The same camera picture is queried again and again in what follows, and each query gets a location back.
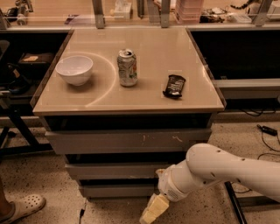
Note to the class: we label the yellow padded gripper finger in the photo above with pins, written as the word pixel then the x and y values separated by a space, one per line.
pixel 156 206

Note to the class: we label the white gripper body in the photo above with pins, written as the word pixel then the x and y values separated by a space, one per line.
pixel 168 185

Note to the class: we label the grey drawer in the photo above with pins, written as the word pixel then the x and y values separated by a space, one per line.
pixel 125 141
pixel 117 191
pixel 146 170

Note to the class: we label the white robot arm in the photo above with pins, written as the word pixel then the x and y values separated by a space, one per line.
pixel 206 165

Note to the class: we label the grey bottom drawer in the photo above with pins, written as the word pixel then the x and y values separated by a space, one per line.
pixel 117 191

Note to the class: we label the grey top drawer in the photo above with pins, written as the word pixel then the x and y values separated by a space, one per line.
pixel 125 141

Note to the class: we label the drawer cabinet with beige top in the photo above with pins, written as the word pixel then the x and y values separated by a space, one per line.
pixel 119 104

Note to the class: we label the black snack bar wrapper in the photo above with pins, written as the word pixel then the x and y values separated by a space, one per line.
pixel 174 86

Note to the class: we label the crushed silver soda can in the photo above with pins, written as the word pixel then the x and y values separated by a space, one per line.
pixel 127 67

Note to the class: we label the white perforated clog shoe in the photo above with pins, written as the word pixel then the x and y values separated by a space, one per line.
pixel 11 211

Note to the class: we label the white ceramic bowl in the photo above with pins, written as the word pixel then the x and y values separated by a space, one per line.
pixel 75 70

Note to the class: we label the pink plastic storage bin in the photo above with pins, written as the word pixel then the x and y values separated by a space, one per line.
pixel 188 11

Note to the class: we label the black metal stand left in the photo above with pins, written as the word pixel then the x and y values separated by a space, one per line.
pixel 33 145

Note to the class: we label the black bag on shelf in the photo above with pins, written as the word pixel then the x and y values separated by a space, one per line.
pixel 20 84

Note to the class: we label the black metal floor frame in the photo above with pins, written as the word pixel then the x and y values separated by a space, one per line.
pixel 239 203

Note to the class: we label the black power adapter with cable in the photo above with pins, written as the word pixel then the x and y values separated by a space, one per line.
pixel 269 131

